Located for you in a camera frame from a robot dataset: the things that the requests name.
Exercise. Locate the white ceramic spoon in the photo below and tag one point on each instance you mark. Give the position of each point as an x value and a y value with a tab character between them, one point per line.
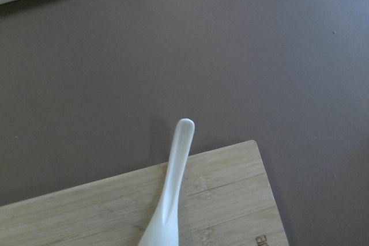
163	227

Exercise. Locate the wooden cutting board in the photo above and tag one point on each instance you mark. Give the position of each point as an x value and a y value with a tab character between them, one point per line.
225	198

